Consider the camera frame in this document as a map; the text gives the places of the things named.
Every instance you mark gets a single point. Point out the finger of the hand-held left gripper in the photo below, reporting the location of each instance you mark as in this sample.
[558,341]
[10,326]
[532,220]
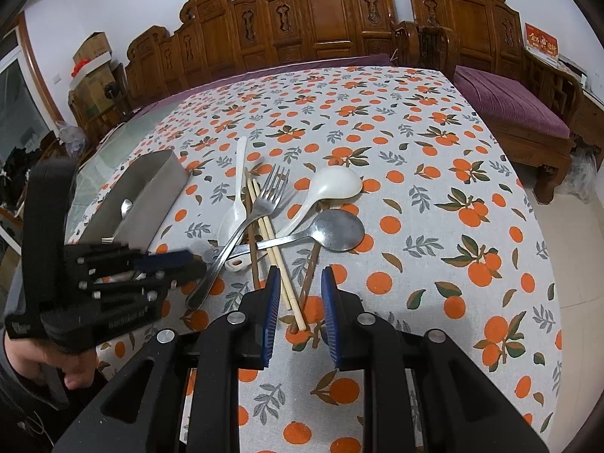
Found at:
[163,259]
[184,276]

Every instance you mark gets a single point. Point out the metal fork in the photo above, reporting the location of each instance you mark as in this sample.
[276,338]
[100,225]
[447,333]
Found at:
[271,198]

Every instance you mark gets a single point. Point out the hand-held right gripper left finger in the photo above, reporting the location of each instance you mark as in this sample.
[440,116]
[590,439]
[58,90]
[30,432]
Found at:
[272,316]

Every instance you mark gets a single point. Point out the metal utensil holder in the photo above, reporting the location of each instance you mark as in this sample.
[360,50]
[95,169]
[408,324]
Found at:
[141,188]

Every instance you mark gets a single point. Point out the white plastic ladle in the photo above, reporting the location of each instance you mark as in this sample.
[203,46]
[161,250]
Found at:
[332,184]

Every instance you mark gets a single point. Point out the dark brown chopstick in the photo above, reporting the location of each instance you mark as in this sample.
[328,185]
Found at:
[255,269]
[309,276]

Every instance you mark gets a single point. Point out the clear plastic bag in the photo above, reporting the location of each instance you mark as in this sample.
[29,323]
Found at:
[71,138]

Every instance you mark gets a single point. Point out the carved wooden armchair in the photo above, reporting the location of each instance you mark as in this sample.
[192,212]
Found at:
[472,14]

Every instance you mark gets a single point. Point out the orange print tablecloth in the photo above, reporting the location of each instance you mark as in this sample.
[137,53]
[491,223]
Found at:
[424,245]

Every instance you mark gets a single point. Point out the purple armchair cushion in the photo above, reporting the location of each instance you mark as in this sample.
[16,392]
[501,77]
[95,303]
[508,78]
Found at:
[509,104]

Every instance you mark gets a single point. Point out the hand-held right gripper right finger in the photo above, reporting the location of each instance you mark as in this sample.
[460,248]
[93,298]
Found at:
[330,321]

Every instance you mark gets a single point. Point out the glass sliding door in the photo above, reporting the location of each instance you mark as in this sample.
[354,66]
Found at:
[19,104]

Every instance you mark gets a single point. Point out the large cardboard box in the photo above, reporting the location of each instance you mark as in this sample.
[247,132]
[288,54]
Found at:
[96,89]

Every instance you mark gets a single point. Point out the person's left hand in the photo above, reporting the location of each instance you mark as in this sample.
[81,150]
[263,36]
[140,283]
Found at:
[78,372]

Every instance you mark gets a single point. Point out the large metal spoon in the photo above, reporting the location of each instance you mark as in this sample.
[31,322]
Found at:
[337,231]

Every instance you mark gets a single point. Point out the small metal spoon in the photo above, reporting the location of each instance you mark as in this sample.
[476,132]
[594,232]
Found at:
[126,207]

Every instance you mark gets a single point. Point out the white plastic bags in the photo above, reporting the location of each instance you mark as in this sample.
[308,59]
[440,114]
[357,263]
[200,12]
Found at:
[580,174]

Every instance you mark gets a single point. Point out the long carved wooden bench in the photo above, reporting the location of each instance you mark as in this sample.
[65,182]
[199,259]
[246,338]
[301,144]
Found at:
[321,14]

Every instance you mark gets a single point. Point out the red desk calendar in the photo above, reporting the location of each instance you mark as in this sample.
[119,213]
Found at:
[541,40]

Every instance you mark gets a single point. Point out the small white plastic spoon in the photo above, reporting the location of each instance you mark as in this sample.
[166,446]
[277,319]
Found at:
[236,219]

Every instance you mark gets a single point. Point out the wooden dining chair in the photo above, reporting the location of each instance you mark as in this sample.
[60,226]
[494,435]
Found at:
[406,42]
[434,42]

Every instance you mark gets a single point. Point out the small cardboard box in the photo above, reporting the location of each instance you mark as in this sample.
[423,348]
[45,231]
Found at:
[92,49]

